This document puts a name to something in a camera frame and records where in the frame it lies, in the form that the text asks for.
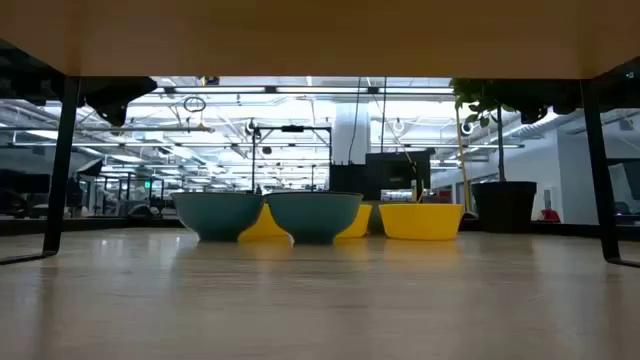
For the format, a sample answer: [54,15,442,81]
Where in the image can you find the black hanging cable loop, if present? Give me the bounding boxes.
[182,94,208,115]

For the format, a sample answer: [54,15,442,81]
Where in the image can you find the raised wooden shelf board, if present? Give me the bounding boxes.
[0,0,640,81]

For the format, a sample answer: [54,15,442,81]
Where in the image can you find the green plant in black pot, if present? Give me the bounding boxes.
[449,77,581,235]

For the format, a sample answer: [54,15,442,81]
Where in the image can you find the black aluminium table frame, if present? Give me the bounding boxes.
[0,215,640,242]

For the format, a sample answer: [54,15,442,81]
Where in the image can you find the teal bowl with patterned inside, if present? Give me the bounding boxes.
[264,191,365,246]
[170,191,265,243]

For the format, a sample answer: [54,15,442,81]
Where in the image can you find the long ceiling light strip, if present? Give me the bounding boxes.
[154,85,456,96]

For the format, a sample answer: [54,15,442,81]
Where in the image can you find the black metal shelf leg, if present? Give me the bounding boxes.
[0,75,83,267]
[579,78,640,270]

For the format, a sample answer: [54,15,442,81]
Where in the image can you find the thin yellow hanging cable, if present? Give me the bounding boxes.
[366,77,426,204]

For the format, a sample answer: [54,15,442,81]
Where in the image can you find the large black monitor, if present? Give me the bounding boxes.
[363,150,433,204]

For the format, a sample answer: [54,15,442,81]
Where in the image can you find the thick yellow cable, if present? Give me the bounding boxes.
[453,105,474,215]

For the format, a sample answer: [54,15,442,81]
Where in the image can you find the yellow plastic plate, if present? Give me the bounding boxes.
[378,202,466,242]

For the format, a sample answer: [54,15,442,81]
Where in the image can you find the small yellow plate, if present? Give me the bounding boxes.
[237,202,374,245]

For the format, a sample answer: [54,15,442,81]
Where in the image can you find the small black monitor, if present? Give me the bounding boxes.
[328,163,366,194]

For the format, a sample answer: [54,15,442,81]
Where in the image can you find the black metal gantry frame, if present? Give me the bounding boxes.
[251,124,333,195]

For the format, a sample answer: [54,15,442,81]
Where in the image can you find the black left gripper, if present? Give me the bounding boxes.
[79,76,159,128]

